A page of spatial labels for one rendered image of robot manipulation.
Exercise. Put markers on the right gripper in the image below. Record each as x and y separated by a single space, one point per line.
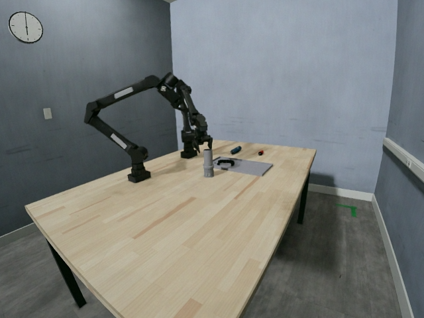
177 103

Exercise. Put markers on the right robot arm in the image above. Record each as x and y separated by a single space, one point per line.
137 153

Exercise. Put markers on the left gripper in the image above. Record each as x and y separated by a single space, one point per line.
199 140

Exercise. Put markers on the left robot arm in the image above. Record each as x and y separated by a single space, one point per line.
194 119

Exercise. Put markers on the black c-shaped half ring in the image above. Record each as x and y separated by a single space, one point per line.
226 161

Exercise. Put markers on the blue screwdriver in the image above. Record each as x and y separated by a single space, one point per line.
235 150

